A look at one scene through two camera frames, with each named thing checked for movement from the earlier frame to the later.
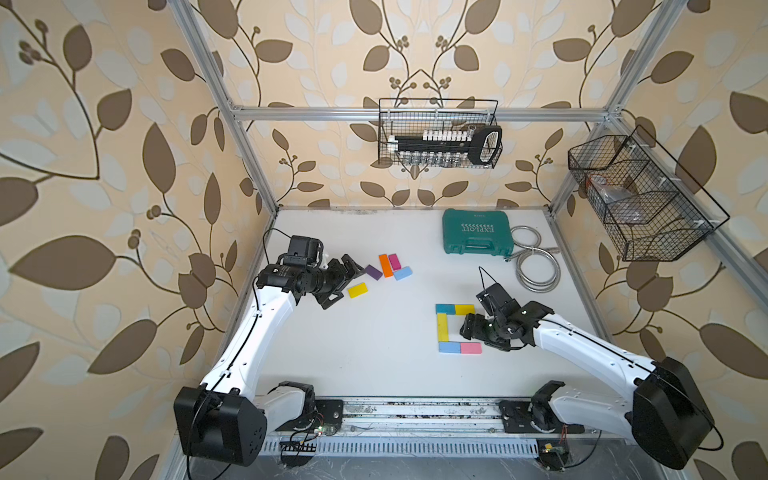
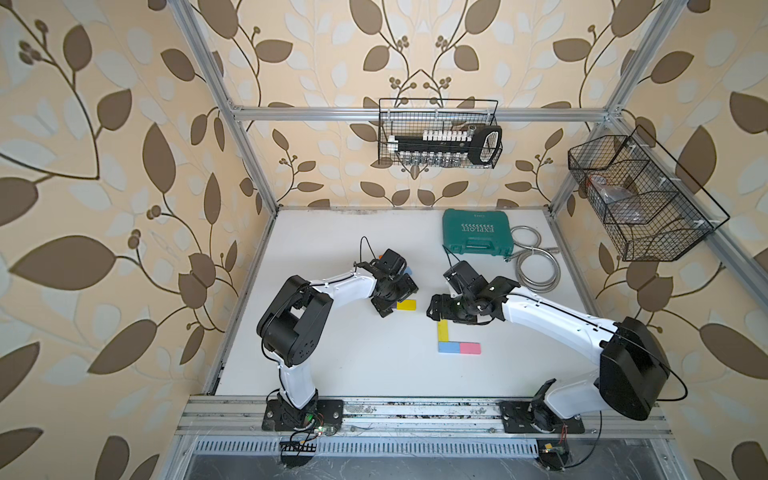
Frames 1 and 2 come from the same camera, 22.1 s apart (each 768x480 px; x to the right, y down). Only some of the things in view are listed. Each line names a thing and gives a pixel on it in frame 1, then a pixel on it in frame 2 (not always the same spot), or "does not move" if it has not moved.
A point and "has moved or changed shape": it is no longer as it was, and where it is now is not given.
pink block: x=471 y=348 does not move
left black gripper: x=339 y=276 -> x=406 y=290
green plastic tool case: x=467 y=231 does not move
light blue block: x=449 y=347 does not move
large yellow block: x=358 y=290 has moved or changed shape
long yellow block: x=442 y=320 does not move
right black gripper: x=468 y=325 -> x=439 y=308
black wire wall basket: x=652 y=208 does not move
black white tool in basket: x=447 y=148 does not move
